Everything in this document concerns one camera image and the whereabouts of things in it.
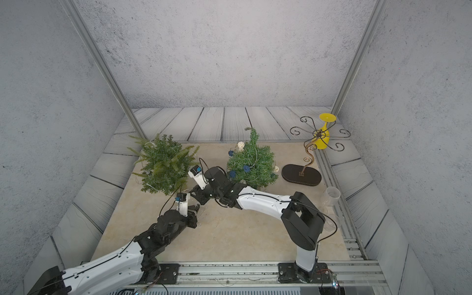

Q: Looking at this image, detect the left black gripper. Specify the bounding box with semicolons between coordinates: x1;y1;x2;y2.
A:
164;204;202;247

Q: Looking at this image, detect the small christmas tree wooden base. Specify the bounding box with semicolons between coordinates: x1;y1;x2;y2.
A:
225;127;279;189

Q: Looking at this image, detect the fern tree wooden base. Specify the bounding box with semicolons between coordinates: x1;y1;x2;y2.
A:
129;134;199;196

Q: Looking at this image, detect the clear fairy light wire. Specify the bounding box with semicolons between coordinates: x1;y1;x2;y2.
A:
132;139;192;196

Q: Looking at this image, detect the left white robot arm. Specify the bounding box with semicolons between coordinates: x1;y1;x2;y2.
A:
28;205;200;295

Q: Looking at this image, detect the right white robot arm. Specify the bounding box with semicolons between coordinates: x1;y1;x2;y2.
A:
188;165;332;282

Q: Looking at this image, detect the clear plastic wine glass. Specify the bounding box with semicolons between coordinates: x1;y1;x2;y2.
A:
320;186;340;232

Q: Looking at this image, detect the yellow plastic goblet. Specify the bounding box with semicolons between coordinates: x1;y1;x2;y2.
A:
312;113;337;150

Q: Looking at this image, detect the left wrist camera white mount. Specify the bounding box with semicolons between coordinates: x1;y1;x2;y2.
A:
175;192;189;217

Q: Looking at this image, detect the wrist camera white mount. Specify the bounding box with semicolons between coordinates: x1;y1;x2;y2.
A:
188;165;208;190
175;192;189;217

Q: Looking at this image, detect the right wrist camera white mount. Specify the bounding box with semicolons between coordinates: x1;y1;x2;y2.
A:
188;165;208;190

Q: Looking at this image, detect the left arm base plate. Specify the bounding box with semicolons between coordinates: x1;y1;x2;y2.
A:
139;258;181;285

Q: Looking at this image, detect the black scroll wire stand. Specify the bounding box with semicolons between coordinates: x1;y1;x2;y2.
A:
281;116;351;186

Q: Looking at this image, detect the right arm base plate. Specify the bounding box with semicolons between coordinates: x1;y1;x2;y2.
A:
278;263;332;284

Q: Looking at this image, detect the aluminium front rail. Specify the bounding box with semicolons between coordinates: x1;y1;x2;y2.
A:
66;261;392;295

